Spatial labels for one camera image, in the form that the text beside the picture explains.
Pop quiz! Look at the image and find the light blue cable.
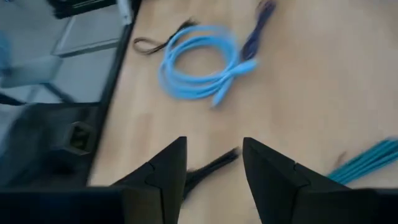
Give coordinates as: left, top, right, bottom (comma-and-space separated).
157, 24, 259, 108

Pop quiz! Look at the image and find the teal braided cable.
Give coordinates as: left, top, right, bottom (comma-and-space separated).
327, 136, 398, 186

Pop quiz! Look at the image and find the black USB cable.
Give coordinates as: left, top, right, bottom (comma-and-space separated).
182, 147, 241, 200

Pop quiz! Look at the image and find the purple braided cable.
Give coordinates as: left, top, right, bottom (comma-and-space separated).
240, 0, 278, 62

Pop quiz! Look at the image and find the thin black brown cable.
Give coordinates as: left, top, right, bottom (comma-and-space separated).
132, 17, 200, 57

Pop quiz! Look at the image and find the silver frame bracket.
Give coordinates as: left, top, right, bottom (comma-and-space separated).
116, 0, 134, 26

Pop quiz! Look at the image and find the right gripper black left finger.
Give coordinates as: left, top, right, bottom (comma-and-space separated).
110, 136, 188, 224

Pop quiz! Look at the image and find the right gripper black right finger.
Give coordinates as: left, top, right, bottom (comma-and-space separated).
242, 136, 376, 224

